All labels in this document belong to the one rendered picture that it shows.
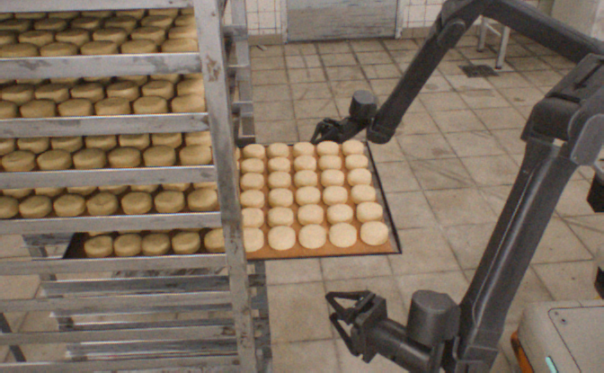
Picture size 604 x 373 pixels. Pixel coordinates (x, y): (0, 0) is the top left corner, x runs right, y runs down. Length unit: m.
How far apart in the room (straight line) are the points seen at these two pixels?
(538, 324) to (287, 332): 0.88
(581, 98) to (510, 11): 0.50
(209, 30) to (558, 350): 1.44
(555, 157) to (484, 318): 0.25
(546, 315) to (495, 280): 1.08
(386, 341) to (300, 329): 1.24
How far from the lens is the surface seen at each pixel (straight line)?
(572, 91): 0.80
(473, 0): 1.20
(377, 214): 1.00
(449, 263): 2.38
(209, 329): 1.05
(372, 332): 0.85
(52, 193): 1.03
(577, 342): 1.84
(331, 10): 4.83
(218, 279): 1.54
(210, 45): 0.69
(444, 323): 0.80
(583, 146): 0.76
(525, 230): 0.80
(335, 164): 1.14
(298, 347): 2.01
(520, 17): 1.25
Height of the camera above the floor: 1.58
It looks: 33 degrees down
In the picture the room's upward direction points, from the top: 1 degrees counter-clockwise
